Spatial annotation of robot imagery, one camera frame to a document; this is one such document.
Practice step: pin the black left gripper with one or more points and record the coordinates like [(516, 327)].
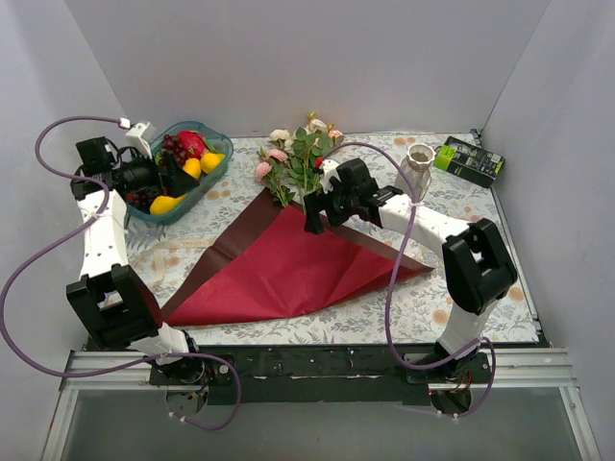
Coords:
[(162, 173)]

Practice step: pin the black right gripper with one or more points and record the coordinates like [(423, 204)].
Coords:
[(322, 206)]

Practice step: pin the artificial pink flower bouquet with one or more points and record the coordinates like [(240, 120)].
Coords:
[(288, 167)]

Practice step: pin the cream printed ribbon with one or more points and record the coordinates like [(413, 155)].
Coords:
[(157, 255)]

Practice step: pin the dark red wrapping paper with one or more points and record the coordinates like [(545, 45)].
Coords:
[(264, 266)]

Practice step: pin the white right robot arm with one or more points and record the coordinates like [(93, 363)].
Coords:
[(478, 267)]

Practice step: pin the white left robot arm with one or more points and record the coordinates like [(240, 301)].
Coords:
[(117, 308)]

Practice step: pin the white ribbed ceramic vase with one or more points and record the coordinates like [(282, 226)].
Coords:
[(416, 165)]

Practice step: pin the yellow lemon middle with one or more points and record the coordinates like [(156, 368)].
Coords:
[(192, 167)]

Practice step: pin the yellow lemon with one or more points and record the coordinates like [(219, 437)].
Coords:
[(209, 161), (192, 167)]

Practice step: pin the yellow mango front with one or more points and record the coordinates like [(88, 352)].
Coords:
[(165, 204)]

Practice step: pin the purple grape bunch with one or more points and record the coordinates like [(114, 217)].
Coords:
[(171, 147)]

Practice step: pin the yellow lemon right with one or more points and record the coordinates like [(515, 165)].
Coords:
[(209, 161)]

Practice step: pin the red dragon fruit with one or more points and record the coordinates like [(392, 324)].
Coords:
[(193, 143)]

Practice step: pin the teal plastic fruit tray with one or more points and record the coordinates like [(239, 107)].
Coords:
[(219, 142)]

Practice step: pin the black green product box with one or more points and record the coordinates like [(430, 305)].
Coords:
[(468, 162)]

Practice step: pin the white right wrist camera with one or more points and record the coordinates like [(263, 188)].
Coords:
[(330, 180)]

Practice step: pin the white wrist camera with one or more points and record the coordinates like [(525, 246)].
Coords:
[(330, 180), (140, 134)]

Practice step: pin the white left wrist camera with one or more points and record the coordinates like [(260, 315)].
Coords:
[(140, 134)]

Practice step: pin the aluminium frame rail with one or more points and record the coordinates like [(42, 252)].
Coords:
[(518, 404)]

